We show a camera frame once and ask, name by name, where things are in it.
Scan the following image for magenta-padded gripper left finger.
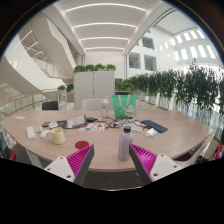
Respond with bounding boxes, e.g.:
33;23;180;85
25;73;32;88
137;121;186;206
43;143;96;188

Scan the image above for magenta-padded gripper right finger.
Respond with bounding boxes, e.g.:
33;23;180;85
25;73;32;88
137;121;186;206
128;143;184;186

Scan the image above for purple drink bottle black cap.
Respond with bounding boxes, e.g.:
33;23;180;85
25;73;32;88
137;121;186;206
117;125;134;162

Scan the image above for flat round red coaster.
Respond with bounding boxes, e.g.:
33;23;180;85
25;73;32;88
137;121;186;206
74;140;90;150

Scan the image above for small white packet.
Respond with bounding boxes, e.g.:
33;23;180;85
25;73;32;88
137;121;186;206
145;127;158;138

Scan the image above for pale yellow mug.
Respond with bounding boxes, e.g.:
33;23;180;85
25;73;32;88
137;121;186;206
45;127;66;146

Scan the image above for dark blue flat case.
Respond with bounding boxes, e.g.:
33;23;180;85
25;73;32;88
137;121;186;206
140;119;169;134

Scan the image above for colourful sticker sheet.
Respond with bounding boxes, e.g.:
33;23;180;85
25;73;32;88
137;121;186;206
78;122;105;132

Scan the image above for white chair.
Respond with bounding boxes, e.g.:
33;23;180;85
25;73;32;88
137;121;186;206
81;98;107;112

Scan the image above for green tote bag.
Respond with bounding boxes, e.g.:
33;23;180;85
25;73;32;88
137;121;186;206
111;94;138;120

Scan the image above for black and red chair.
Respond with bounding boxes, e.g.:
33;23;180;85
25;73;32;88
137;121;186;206
1;145;17;162

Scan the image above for small potted green plants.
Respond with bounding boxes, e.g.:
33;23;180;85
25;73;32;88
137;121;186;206
56;83;75;94

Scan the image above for white cabinet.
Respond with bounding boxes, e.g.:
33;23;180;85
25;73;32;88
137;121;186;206
73;70;116;111

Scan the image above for row of green hedge plants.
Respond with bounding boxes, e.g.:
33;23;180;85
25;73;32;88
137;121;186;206
114;63;224;116

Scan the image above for green plants atop cabinet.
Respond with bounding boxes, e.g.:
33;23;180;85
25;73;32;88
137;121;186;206
73;63;117;74

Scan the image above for ceiling light strips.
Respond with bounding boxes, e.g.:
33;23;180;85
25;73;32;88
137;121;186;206
64;2;148;52

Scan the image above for tangled black cables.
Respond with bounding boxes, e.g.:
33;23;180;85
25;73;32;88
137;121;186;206
104;115;148;130

